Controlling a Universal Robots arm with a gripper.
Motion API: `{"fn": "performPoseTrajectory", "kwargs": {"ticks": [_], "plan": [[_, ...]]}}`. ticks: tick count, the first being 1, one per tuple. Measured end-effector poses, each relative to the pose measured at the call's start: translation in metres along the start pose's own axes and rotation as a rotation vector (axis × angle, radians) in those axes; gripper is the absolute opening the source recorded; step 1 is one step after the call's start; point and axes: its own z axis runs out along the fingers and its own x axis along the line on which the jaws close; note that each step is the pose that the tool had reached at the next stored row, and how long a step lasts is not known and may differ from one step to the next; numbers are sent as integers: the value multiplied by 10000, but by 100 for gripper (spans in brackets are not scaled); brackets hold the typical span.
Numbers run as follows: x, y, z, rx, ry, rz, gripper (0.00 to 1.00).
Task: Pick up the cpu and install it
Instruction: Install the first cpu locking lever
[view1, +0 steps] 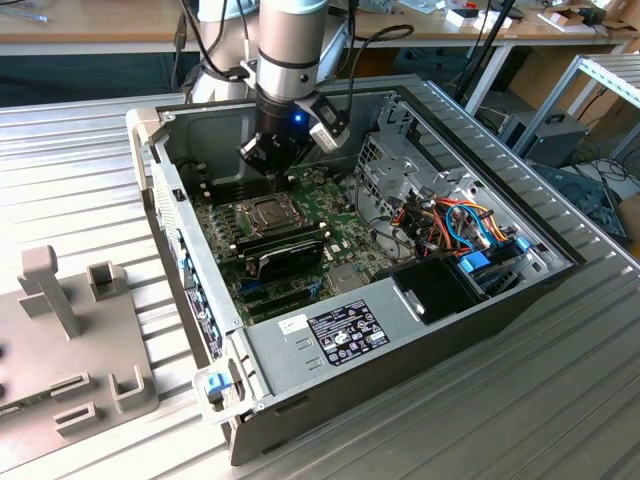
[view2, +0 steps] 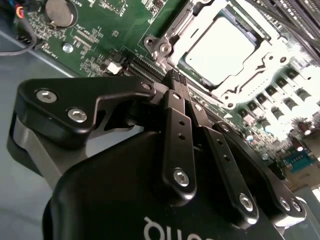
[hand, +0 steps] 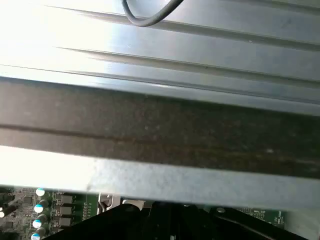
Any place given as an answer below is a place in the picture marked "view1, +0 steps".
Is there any silver CPU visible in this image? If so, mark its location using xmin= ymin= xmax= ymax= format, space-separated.
xmin=253 ymin=200 xmax=294 ymax=229

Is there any RAM slot with white clips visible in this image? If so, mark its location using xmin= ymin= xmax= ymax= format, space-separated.
xmin=203 ymin=178 xmax=271 ymax=199
xmin=242 ymin=231 xmax=332 ymax=260
xmin=199 ymin=172 xmax=261 ymax=190

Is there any RAM slot with black clips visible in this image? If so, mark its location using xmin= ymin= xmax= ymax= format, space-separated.
xmin=201 ymin=175 xmax=266 ymax=194
xmin=236 ymin=217 xmax=326 ymax=246
xmin=240 ymin=226 xmax=330 ymax=255

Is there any black graphics card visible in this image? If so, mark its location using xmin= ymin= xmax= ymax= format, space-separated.
xmin=253 ymin=238 xmax=325 ymax=284

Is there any green motherboard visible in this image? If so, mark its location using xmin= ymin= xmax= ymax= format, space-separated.
xmin=189 ymin=167 xmax=419 ymax=326

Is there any metal drive cage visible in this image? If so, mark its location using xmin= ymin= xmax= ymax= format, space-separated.
xmin=355 ymin=130 xmax=484 ymax=236

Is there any grey chipset heatsink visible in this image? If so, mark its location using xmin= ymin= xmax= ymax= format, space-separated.
xmin=327 ymin=264 xmax=370 ymax=297

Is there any black expansion slot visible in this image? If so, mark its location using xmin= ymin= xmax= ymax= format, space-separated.
xmin=248 ymin=297 xmax=316 ymax=321
xmin=245 ymin=287 xmax=312 ymax=309

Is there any grey power supply unit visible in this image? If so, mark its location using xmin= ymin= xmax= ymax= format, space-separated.
xmin=242 ymin=277 xmax=431 ymax=401

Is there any hard disk in blue carrier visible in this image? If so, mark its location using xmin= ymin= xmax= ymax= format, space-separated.
xmin=457 ymin=238 xmax=534 ymax=301

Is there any small white box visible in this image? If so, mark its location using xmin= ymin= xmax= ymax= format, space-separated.
xmin=444 ymin=7 xmax=512 ymax=30

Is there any black tripod pole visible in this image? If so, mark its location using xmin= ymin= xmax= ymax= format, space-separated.
xmin=452 ymin=0 xmax=519 ymax=101

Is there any blue case latch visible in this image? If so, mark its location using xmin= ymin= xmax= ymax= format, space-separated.
xmin=206 ymin=372 xmax=230 ymax=400

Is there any open black PC case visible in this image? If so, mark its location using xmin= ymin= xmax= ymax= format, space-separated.
xmin=124 ymin=84 xmax=589 ymax=466

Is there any black equipment box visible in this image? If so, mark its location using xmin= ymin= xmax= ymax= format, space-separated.
xmin=499 ymin=112 xmax=590 ymax=169

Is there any grey parts rack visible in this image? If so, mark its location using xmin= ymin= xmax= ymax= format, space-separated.
xmin=0 ymin=244 xmax=161 ymax=474

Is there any wooden desk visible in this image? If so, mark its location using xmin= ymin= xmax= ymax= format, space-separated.
xmin=0 ymin=0 xmax=640 ymax=57

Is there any dark teal case panel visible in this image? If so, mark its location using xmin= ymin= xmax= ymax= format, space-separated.
xmin=529 ymin=162 xmax=626 ymax=241

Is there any open cardboard box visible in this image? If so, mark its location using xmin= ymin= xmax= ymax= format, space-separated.
xmin=537 ymin=2 xmax=609 ymax=32

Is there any green RAM stick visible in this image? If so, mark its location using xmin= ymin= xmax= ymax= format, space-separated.
xmin=0 ymin=388 xmax=56 ymax=416

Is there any brown cardboard box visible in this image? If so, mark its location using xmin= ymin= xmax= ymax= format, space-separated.
xmin=617 ymin=194 xmax=640 ymax=246

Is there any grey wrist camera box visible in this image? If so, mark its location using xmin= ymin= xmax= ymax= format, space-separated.
xmin=298 ymin=93 xmax=352 ymax=154

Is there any black robot cable hose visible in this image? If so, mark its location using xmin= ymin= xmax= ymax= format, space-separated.
xmin=344 ymin=23 xmax=416 ymax=121

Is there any orange wire bundle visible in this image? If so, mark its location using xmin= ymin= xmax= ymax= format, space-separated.
xmin=392 ymin=196 xmax=509 ymax=257

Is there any blue data cable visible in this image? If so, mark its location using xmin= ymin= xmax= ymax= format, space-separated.
xmin=445 ymin=203 xmax=496 ymax=252

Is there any aluminium shelf frame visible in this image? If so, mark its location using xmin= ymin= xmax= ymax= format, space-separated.
xmin=514 ymin=53 xmax=640 ymax=161

